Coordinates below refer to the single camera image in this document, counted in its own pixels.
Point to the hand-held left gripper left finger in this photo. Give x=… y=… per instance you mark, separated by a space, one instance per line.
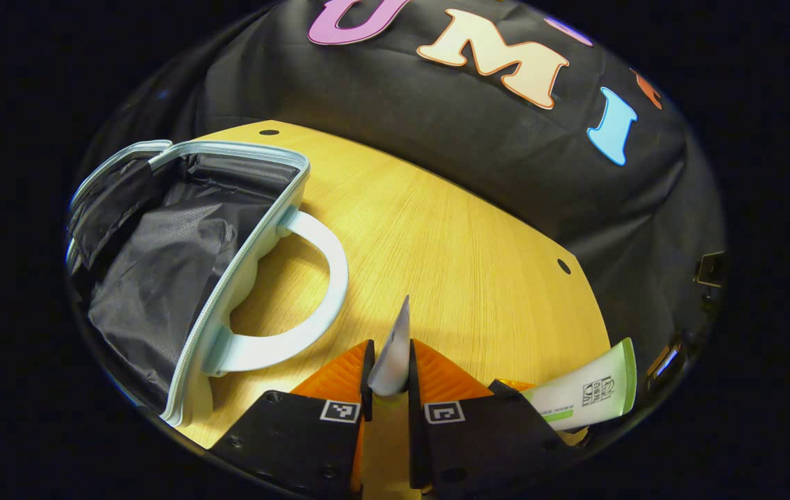
x=290 y=437

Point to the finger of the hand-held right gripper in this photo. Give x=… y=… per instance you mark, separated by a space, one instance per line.
x=572 y=436
x=500 y=386

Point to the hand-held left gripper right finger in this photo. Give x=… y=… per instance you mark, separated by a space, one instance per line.
x=478 y=437

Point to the white and green cream tube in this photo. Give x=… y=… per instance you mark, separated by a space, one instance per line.
x=575 y=396
x=393 y=361

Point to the black backdrop cloth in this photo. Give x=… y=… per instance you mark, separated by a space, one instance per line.
x=401 y=104

